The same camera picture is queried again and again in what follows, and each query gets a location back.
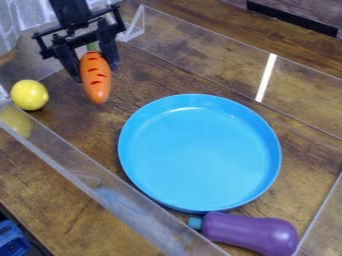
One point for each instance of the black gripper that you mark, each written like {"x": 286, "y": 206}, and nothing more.
{"x": 82, "y": 26}

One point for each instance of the purple toy eggplant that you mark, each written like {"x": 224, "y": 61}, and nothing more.
{"x": 270, "y": 236}

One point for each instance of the clear acrylic barrier wall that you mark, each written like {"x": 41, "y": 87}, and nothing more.
{"x": 198, "y": 46}

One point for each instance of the blue device corner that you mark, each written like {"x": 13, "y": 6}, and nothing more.
{"x": 14, "y": 243}

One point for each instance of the orange toy carrot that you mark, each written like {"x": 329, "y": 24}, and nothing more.
{"x": 95, "y": 74}

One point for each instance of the round blue tray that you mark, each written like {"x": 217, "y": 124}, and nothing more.
{"x": 200, "y": 153}

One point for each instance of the yellow toy lemon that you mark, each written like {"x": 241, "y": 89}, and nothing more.
{"x": 30, "y": 95}

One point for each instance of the white mesh curtain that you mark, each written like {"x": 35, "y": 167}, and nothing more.
{"x": 26, "y": 14}

